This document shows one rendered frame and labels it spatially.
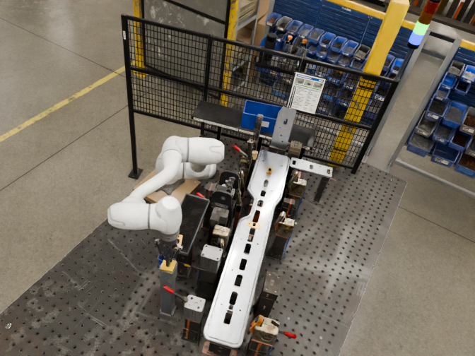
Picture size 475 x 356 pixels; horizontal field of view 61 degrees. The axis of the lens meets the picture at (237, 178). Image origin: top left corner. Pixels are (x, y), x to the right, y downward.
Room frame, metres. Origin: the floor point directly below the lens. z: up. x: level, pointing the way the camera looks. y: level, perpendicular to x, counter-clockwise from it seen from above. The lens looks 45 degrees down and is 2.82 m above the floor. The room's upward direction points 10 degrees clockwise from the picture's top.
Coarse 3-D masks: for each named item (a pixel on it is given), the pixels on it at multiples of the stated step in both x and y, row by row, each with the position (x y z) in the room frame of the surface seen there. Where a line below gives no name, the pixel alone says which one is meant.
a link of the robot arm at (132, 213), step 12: (168, 156) 1.42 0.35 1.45; (180, 156) 1.46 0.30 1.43; (168, 168) 1.33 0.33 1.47; (156, 180) 1.22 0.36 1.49; (168, 180) 1.27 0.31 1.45; (132, 192) 1.11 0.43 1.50; (144, 192) 1.14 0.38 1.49; (120, 204) 0.99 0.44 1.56; (132, 204) 1.00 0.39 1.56; (144, 204) 1.02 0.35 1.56; (108, 216) 0.95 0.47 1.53; (120, 216) 0.94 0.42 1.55; (132, 216) 0.95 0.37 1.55; (144, 216) 0.96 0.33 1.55; (120, 228) 0.93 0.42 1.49; (132, 228) 0.93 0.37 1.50; (144, 228) 0.95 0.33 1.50
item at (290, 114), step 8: (280, 112) 2.19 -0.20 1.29; (288, 112) 2.19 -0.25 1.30; (280, 120) 2.19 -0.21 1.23; (288, 120) 2.18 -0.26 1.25; (280, 128) 2.19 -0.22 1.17; (288, 128) 2.18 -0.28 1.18; (272, 136) 2.19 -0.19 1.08; (280, 136) 2.19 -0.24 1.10; (288, 136) 2.18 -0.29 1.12; (272, 144) 2.19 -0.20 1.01; (280, 144) 2.19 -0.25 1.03
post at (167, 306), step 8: (176, 264) 1.03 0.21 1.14; (160, 272) 0.98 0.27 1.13; (168, 272) 0.98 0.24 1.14; (176, 272) 1.03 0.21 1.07; (160, 280) 0.98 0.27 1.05; (168, 280) 0.98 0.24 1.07; (160, 288) 0.99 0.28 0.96; (160, 296) 1.00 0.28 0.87; (168, 296) 0.98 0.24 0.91; (160, 304) 1.00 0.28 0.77; (168, 304) 0.98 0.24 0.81; (176, 304) 1.04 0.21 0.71; (160, 312) 0.98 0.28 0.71; (168, 312) 0.98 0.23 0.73
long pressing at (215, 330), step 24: (264, 168) 1.95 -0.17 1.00; (288, 168) 2.00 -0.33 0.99; (264, 216) 1.54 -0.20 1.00; (240, 240) 1.34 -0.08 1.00; (264, 240) 1.37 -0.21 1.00; (216, 288) 1.02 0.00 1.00; (240, 288) 1.05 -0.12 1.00; (216, 312) 0.90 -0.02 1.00; (240, 312) 0.92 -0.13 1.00; (216, 336) 0.78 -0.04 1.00; (240, 336) 0.80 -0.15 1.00
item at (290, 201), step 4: (284, 200) 1.71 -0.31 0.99; (288, 200) 1.71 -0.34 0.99; (292, 200) 1.72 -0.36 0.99; (284, 204) 1.69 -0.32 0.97; (288, 204) 1.69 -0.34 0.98; (292, 204) 1.68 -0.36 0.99; (284, 208) 1.69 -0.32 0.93; (288, 208) 1.68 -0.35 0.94; (292, 208) 1.68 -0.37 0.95; (288, 212) 1.69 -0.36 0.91; (292, 212) 1.70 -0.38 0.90
